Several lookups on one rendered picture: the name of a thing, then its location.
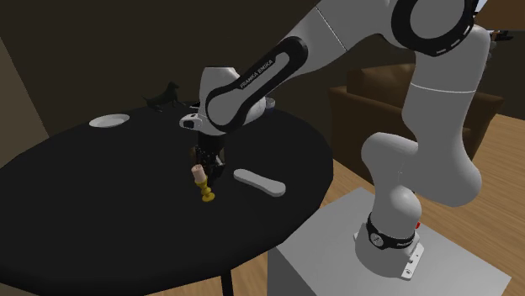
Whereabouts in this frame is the pink candle on gold candlestick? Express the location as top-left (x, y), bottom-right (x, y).
top-left (190, 163), bottom-right (216, 204)

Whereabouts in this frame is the grey flat oblong remote control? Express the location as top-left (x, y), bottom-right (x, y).
top-left (233, 168), bottom-right (287, 198)

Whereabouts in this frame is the black dog figure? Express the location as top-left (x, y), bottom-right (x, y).
top-left (141, 81), bottom-right (182, 113)

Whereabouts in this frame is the white plate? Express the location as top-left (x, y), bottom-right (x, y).
top-left (88, 113), bottom-right (131, 129)

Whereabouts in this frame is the black round table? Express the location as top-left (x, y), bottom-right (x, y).
top-left (0, 102), bottom-right (335, 296)

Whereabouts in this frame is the grey robot stand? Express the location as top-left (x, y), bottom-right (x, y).
top-left (267, 187), bottom-right (513, 296)

